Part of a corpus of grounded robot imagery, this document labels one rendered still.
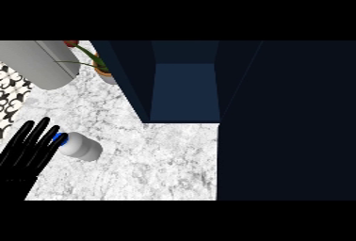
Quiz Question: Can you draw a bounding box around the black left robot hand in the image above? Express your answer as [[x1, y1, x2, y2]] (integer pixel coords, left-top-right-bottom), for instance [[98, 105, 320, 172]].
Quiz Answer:
[[0, 117, 70, 201]]

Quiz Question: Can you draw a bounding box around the white water bottle blue cap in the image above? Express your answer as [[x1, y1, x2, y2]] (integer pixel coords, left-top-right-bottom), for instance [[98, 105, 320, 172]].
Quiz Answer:
[[52, 132, 106, 163]]

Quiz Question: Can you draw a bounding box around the dark blue open cabinet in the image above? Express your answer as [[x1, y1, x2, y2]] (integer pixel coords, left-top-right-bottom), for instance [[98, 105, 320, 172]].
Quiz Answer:
[[91, 40, 265, 124]]

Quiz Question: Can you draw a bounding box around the dark blue cabinet door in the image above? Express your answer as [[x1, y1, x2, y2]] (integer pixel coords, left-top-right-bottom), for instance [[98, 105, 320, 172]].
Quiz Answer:
[[216, 40, 356, 201]]

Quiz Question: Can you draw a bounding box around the grey rounded appliance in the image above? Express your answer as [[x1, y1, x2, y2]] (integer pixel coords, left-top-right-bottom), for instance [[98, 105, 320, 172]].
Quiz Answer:
[[0, 40, 83, 91]]

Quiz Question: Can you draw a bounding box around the potted plant with red flower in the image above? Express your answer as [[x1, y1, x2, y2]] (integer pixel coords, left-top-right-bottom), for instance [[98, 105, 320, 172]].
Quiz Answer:
[[57, 40, 119, 86]]

